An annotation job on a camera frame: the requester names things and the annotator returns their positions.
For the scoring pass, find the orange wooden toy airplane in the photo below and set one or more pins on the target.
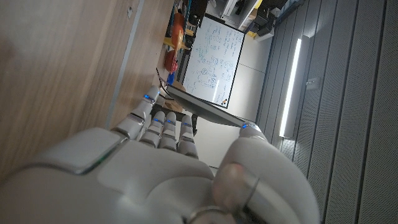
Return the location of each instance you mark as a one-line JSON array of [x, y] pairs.
[[178, 34]]

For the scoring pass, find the long ceiling light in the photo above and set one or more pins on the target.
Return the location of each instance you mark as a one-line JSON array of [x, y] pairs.
[[290, 87]]

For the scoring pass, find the red bowl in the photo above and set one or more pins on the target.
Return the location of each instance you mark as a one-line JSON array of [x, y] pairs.
[[170, 61]]

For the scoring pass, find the whiteboard with writing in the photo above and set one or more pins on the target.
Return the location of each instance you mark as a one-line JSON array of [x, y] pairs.
[[214, 59]]

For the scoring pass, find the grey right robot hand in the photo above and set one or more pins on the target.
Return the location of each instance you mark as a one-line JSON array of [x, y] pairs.
[[149, 183]]

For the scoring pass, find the black computer monitor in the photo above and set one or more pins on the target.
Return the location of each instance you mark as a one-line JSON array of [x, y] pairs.
[[202, 105]]

